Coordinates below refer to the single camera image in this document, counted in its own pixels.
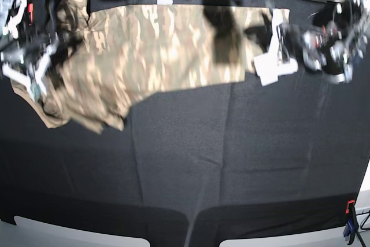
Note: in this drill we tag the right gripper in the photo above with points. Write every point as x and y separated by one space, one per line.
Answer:
27 65

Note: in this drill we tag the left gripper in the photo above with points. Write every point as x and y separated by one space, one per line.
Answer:
276 61

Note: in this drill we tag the camouflage t-shirt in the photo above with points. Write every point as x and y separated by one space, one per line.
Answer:
122 55

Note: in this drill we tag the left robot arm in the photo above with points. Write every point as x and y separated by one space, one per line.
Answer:
331 49

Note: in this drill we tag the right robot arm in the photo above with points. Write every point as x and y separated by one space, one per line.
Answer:
15 30

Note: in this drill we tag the red clamp left rear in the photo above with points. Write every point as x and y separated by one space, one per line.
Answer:
30 13

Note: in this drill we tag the black table cloth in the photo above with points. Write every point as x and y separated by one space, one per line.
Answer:
196 167

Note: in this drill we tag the red blue clamp front right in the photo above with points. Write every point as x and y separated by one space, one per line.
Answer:
351 226

